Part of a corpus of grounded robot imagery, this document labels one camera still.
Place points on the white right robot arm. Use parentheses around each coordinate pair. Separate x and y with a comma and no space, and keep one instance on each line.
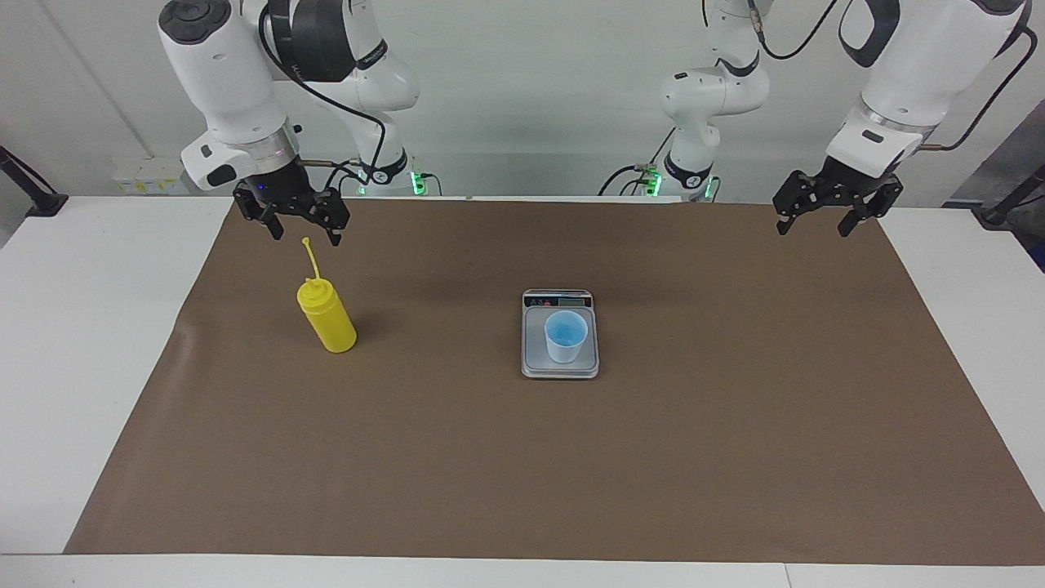
(220,73)

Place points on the brown paper table mat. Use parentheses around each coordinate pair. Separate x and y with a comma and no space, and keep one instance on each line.
(522,474)

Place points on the silver digital kitchen scale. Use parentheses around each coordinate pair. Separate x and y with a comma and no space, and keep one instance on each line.
(535,355)

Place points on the yellow squeeze bottle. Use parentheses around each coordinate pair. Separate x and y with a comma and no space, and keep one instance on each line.
(326,322)

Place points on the white wall socket box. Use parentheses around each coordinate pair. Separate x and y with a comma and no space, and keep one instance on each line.
(151,175)

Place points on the black clamp stand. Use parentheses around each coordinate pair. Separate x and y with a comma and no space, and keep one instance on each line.
(1000,214)
(45,200)

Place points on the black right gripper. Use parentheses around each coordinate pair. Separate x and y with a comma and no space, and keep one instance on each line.
(282,192)

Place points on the light blue plastic cup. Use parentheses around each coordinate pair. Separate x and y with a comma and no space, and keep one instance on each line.
(565,347)

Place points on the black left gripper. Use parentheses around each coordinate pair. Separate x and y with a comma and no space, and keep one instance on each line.
(841,189)

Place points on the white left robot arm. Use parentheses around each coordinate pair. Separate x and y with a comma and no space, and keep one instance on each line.
(922,65)

